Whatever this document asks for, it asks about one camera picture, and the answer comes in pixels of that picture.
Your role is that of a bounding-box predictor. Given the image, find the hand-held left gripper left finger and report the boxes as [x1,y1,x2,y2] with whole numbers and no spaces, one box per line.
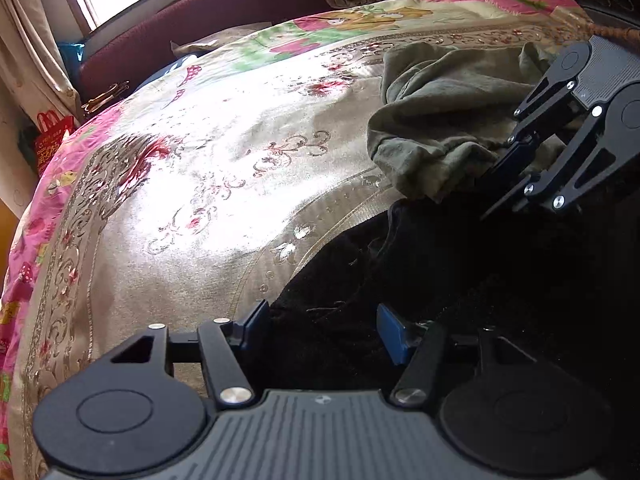
[110,300,273,409]

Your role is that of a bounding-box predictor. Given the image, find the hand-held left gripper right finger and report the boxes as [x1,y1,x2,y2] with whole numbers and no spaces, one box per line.
[376,303,533,407]

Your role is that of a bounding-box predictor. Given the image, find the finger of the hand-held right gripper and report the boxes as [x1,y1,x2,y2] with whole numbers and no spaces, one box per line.
[481,105,623,220]
[474,71,587,187]

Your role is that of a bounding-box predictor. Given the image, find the black pants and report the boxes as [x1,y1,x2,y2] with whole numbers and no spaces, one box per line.
[270,196,640,466]

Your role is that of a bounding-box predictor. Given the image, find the olive green garment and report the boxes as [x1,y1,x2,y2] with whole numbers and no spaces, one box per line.
[366,41,592,204]

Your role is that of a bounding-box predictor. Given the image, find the floral satin bedspread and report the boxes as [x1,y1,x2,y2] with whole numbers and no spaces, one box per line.
[0,0,601,480]

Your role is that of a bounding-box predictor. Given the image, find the gold metal ornament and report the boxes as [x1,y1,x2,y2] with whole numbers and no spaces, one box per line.
[81,81,132,114]

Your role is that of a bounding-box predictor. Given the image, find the red paper bag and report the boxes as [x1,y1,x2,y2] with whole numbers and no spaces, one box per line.
[34,110,77,177]

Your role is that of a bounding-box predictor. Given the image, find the maroon upholstered bench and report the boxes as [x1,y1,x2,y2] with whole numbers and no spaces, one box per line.
[77,0,332,107]

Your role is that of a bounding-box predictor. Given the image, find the blue bag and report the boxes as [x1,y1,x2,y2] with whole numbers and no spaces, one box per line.
[56,42,87,80]

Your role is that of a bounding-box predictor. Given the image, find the brown braided cord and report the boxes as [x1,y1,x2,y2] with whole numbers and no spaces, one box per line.
[564,12,640,43]

